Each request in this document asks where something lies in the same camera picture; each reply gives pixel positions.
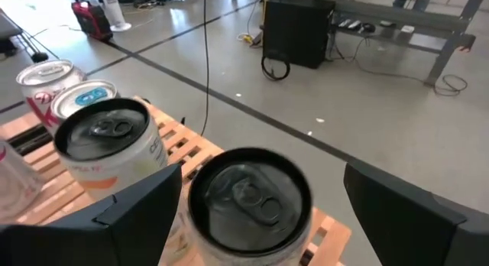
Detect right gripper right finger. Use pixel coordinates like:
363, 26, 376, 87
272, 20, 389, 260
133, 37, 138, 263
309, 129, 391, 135
342, 161, 489, 266

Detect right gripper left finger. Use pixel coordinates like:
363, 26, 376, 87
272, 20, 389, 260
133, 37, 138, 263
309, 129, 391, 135
0, 163, 183, 266

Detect Diet Coke can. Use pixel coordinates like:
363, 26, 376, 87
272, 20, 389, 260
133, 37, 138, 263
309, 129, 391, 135
15, 58, 88, 135
0, 139, 47, 225

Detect Celsius Tropical Vibe can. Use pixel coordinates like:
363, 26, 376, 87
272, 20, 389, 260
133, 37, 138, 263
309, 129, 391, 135
53, 97, 194, 266

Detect Red Bull can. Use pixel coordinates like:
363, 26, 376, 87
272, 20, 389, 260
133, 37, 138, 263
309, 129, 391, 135
50, 79, 119, 124

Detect Celsius Peach Vibe can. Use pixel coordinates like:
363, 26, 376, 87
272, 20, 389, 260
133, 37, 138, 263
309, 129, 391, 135
186, 147, 314, 266

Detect wooden slatted crate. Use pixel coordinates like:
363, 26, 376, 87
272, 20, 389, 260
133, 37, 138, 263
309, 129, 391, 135
0, 96, 352, 266

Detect grey metal bench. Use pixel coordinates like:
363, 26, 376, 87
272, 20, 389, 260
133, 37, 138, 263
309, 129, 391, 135
330, 0, 489, 87

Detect red and black machine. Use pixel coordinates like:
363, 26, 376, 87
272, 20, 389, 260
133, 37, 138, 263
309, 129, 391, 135
70, 0, 115, 42

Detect white fan base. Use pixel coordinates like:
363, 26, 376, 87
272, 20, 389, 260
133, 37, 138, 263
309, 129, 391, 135
99, 0, 133, 33

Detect black cabinet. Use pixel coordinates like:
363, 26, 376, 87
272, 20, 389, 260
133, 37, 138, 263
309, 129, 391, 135
262, 0, 338, 70

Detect black floor cable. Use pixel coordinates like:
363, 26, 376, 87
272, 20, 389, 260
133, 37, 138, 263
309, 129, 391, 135
431, 73, 469, 98

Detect black hanging cable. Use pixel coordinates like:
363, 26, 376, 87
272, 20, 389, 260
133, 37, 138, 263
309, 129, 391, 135
200, 0, 210, 137

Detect coiled black cable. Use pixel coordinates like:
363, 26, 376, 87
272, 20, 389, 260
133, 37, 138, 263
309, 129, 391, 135
261, 51, 292, 83

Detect yellow cable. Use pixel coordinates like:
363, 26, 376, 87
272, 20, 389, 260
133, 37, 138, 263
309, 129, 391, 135
236, 31, 256, 45

